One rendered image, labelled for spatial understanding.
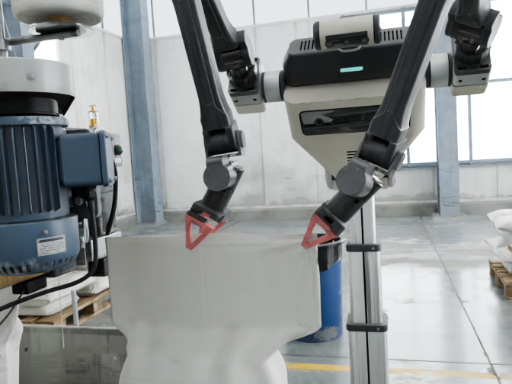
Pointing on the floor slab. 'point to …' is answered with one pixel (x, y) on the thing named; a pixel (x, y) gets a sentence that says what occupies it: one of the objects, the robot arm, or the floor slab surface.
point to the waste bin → (329, 292)
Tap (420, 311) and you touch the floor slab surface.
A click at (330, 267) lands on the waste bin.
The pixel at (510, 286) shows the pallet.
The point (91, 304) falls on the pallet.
